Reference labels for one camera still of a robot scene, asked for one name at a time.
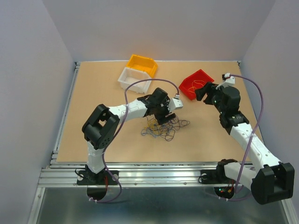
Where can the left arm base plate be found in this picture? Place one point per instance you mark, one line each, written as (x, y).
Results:
(86, 177)

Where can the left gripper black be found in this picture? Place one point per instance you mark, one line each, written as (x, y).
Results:
(161, 119)

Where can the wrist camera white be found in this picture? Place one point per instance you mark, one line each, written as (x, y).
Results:
(228, 80)
(175, 104)

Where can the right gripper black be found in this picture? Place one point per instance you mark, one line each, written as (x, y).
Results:
(209, 88)

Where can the white plastic bin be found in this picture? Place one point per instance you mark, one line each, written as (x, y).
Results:
(129, 76)

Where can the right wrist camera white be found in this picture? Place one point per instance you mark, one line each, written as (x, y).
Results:
(228, 80)

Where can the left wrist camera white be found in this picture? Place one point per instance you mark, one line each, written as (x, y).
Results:
(175, 104)

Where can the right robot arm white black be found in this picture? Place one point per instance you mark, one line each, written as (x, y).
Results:
(271, 180)

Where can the red plastic bin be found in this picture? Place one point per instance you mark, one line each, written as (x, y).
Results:
(195, 81)

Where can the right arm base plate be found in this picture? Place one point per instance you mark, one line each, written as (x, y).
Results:
(220, 175)

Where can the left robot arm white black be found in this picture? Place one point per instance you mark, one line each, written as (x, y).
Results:
(100, 128)

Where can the yellow plastic bin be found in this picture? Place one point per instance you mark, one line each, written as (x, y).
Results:
(144, 64)

